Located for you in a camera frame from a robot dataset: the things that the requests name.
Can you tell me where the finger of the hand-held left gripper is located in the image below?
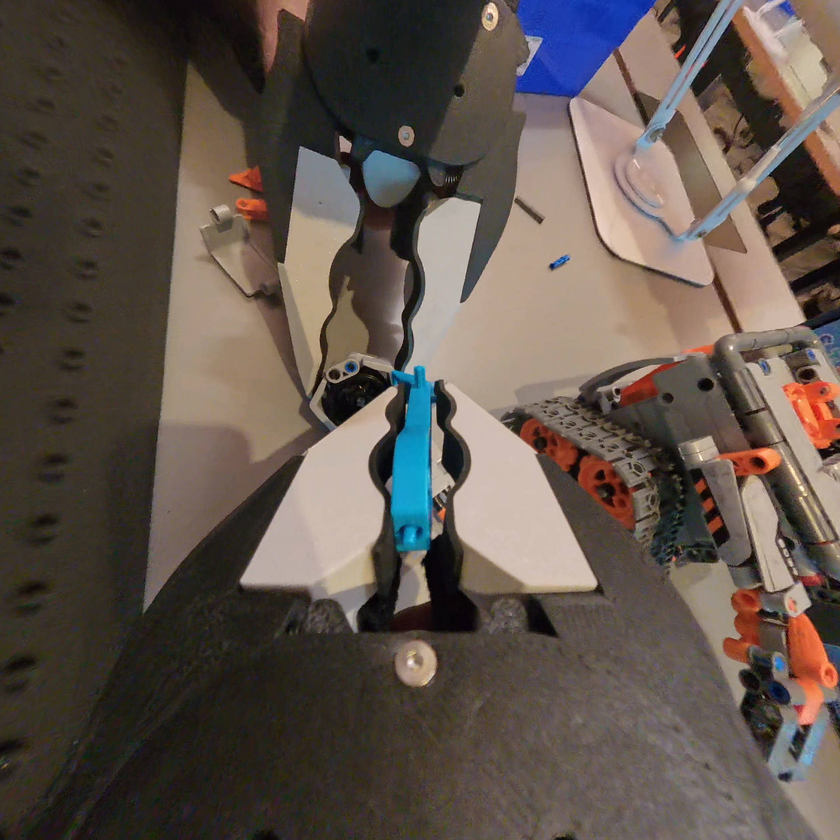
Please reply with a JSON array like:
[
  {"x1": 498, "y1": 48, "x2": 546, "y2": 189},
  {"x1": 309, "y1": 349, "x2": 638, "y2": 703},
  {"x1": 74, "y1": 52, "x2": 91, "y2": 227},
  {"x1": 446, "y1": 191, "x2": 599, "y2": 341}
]
[
  {"x1": 280, "y1": 145, "x2": 405, "y2": 397},
  {"x1": 392, "y1": 184, "x2": 487, "y2": 375}
]

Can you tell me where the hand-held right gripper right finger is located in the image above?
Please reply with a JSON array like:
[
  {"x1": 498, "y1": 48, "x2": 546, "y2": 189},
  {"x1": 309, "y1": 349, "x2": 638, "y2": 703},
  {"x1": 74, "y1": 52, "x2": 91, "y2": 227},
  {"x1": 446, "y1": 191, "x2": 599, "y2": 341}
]
[{"x1": 434, "y1": 381, "x2": 598, "y2": 615}]

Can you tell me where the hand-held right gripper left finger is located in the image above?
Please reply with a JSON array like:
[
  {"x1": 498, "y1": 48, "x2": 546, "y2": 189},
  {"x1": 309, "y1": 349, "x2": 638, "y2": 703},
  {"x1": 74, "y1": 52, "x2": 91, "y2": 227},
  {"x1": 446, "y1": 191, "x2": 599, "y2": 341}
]
[{"x1": 241, "y1": 390, "x2": 405, "y2": 607}]

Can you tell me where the blue toy wrench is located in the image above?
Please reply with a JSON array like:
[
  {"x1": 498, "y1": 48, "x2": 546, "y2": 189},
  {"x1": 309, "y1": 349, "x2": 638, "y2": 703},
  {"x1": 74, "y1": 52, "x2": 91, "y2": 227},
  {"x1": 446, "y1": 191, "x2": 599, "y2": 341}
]
[{"x1": 386, "y1": 368, "x2": 439, "y2": 552}]

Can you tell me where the grey toy wheel frame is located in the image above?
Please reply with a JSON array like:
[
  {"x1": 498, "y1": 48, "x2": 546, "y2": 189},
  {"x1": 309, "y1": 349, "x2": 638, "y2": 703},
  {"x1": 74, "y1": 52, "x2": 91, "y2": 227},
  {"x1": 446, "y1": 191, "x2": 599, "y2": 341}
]
[{"x1": 313, "y1": 350, "x2": 405, "y2": 431}]

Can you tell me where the blue plastic bin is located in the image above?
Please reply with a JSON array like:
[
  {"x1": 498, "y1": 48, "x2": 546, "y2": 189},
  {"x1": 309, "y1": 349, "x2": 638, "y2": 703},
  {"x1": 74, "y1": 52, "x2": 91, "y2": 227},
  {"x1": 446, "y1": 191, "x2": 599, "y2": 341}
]
[{"x1": 516, "y1": 0, "x2": 657, "y2": 97}]

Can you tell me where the grey orange tracked toy robot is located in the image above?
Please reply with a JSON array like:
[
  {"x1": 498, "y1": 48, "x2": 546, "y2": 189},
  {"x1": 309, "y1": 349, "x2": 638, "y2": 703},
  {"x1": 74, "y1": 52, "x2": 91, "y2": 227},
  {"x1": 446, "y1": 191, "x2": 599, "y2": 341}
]
[{"x1": 503, "y1": 326, "x2": 840, "y2": 788}]

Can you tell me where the white book stand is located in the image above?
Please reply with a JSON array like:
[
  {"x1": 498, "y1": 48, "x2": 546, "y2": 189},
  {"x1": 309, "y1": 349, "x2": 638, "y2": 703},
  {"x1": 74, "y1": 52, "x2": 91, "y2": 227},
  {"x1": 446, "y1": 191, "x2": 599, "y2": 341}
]
[{"x1": 569, "y1": 0, "x2": 840, "y2": 287}]

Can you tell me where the black perforated mat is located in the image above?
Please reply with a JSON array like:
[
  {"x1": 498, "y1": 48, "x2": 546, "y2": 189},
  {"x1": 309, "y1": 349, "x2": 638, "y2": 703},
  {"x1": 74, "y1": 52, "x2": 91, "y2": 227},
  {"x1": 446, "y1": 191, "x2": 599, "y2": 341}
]
[{"x1": 0, "y1": 0, "x2": 283, "y2": 828}]

